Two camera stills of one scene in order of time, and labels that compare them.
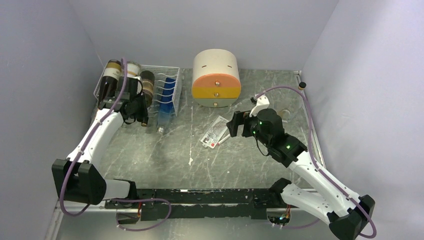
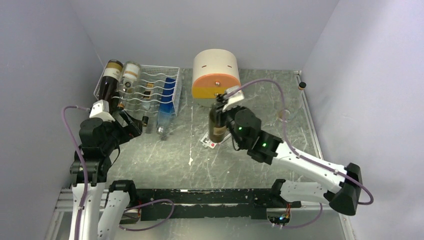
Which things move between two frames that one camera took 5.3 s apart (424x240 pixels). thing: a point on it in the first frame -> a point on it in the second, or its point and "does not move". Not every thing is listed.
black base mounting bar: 166,204 does not move
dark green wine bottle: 148,78 -> 217,130
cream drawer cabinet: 216,79 does not move
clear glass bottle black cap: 290,107 does not move
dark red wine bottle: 111,76 does not move
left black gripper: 139,114 -> 134,129
